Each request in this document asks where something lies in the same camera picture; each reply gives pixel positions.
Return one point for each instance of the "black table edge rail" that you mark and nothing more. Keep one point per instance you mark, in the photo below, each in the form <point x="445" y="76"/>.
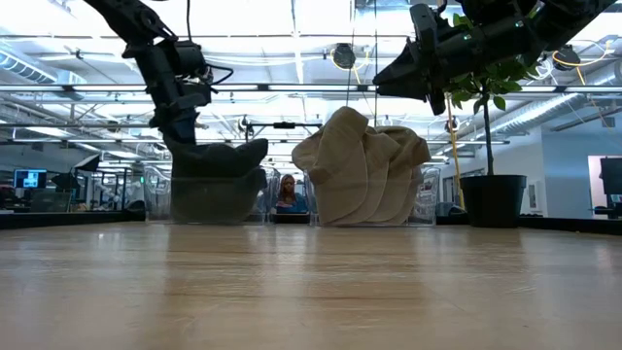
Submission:
<point x="63" y="220"/>

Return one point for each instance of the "black plant pot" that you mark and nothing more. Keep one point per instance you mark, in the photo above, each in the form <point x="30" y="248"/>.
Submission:
<point x="493" y="201"/>

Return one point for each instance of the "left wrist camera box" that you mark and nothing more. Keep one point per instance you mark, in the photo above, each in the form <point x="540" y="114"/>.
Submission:
<point x="196" y="92"/>

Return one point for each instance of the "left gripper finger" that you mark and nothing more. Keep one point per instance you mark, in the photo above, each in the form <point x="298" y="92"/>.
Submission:
<point x="191" y="129"/>
<point x="175" y="133"/>

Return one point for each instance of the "long ceiling light rail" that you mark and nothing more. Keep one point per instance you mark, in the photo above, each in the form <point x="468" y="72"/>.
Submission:
<point x="291" y="88"/>

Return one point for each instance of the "clear plastic bin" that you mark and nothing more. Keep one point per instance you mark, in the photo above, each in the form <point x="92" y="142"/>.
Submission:
<point x="155" y="194"/>
<point x="430" y="189"/>

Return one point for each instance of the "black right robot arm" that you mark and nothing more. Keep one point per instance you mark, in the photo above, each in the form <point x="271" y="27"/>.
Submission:
<point x="559" y="19"/>

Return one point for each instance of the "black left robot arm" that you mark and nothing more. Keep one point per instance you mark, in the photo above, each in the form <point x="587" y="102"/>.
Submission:
<point x="126" y="17"/>

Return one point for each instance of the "dark wall monitor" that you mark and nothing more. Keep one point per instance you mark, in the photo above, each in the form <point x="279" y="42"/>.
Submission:
<point x="611" y="175"/>

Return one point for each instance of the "silver ventilation duct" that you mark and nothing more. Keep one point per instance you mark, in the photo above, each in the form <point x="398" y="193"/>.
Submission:
<point x="534" y="114"/>

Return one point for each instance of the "black overhead gantry frame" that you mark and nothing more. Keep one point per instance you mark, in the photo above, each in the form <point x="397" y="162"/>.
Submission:
<point x="284" y="125"/>

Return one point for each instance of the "monitor with blue screen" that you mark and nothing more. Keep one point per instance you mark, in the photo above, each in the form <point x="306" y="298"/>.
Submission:
<point x="30" y="179"/>

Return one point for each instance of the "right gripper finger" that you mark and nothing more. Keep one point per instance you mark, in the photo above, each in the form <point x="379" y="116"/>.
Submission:
<point x="405" y="65"/>
<point x="405" y="88"/>

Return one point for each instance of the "dark grey baseball cap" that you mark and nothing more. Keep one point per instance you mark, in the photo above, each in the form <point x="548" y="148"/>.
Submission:
<point x="218" y="158"/>

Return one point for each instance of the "green leafy potted tree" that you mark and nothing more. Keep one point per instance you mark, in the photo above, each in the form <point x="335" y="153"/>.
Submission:
<point x="491" y="82"/>

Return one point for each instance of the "person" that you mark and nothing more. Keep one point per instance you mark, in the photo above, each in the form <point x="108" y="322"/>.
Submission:
<point x="290" y="194"/>

